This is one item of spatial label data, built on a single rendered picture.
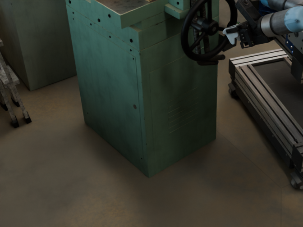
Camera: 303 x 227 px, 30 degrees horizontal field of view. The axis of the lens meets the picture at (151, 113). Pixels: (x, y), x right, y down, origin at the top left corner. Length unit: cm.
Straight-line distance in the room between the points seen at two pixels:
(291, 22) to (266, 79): 124
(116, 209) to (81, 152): 45
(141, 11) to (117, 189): 90
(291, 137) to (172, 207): 62
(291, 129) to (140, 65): 79
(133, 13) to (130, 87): 40
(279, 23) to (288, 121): 96
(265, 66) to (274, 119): 48
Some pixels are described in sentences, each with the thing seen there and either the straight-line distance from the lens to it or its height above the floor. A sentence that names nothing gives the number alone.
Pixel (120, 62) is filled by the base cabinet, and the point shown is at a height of 59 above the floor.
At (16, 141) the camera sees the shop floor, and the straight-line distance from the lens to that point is 305.
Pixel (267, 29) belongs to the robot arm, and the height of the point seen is 99.
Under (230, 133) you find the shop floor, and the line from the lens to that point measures 296.
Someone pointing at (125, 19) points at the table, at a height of 88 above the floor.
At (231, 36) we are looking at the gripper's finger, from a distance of 200.
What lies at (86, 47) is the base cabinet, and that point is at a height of 54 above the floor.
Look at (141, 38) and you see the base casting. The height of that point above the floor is 77.
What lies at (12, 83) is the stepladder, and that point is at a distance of 300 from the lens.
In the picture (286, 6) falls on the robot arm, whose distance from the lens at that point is 191.
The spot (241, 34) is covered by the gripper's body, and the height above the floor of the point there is 92.
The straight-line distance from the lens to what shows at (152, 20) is 226.
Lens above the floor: 189
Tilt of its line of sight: 38 degrees down
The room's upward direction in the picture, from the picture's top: 4 degrees counter-clockwise
